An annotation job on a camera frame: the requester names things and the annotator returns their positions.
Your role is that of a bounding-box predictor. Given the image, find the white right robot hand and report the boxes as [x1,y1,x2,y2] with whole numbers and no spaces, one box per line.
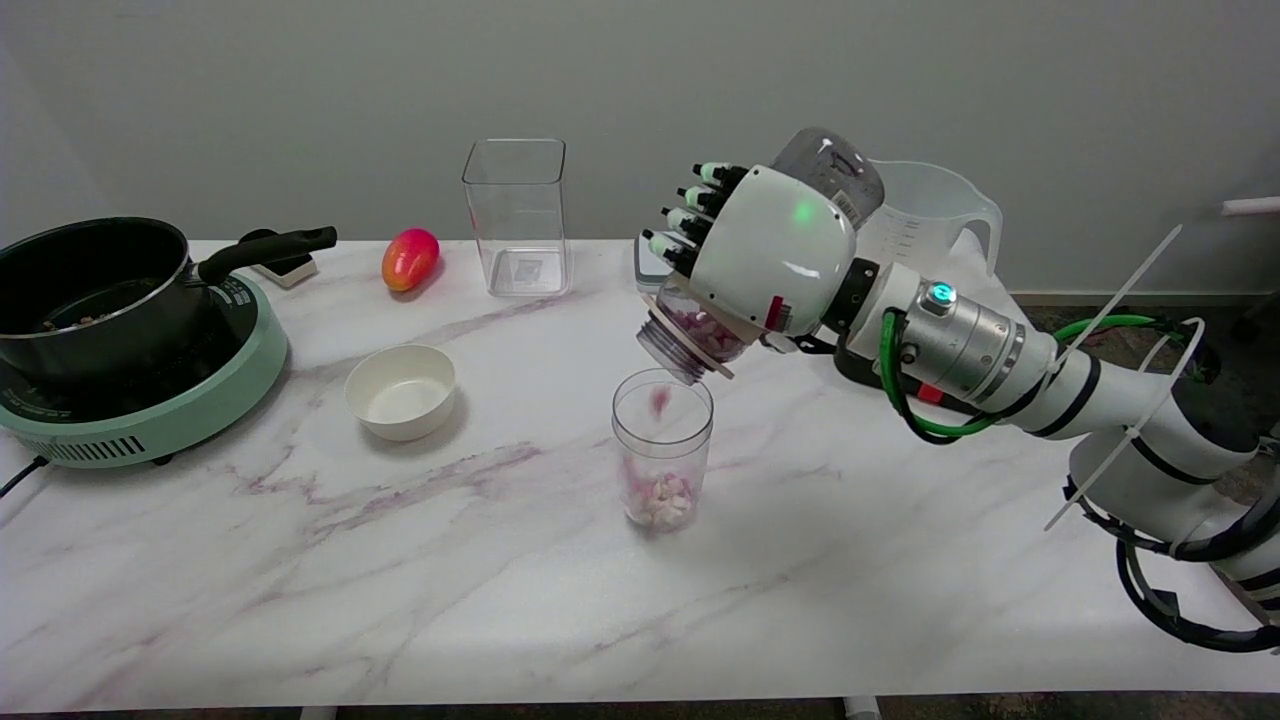
[640,160,881,351]

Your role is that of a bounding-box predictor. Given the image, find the pink and white pellets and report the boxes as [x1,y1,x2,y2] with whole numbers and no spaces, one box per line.
[622,308,746,531]

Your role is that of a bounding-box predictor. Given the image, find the translucent plastic measuring jug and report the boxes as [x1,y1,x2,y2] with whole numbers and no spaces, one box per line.
[855,160,1004,299]

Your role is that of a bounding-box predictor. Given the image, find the clear round measuring cup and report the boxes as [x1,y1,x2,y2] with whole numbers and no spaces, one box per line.
[612,368,715,534]

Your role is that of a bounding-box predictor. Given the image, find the white square kitchen scale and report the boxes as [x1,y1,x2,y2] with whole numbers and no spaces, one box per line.
[635,231,691,295]

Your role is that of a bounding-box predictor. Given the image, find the black device with red label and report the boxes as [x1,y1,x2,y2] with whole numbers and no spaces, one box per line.
[880,365,1001,416]

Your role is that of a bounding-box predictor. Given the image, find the clear square storage container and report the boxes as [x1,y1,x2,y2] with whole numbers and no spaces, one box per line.
[461,138,573,299]

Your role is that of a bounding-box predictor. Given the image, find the long white zip tie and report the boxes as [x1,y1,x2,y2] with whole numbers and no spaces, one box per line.
[1055,225,1183,361]

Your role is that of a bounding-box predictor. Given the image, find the red orange mango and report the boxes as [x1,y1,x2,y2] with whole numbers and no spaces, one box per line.
[381,228,441,293]

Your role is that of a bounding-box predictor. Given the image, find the looped white zip tie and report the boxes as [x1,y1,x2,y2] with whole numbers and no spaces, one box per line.
[1045,318,1206,531]

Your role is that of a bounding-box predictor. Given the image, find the white round bowl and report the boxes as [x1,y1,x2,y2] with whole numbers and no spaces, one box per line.
[344,344,457,443]

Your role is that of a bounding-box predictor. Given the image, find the green induction cooker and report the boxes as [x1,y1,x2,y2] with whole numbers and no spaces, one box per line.
[0,272,290,469]

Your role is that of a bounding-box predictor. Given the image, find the green robot cable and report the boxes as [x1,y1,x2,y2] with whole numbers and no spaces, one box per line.
[880,308,1201,441]

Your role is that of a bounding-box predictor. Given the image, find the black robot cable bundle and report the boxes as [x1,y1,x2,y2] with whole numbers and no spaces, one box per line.
[1063,480,1280,653]

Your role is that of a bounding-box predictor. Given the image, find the black saucepan with handle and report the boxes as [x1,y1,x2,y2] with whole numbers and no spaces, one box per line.
[0,217,338,386]

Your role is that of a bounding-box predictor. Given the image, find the black cooker power cord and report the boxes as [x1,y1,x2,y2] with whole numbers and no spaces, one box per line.
[0,456,49,498]

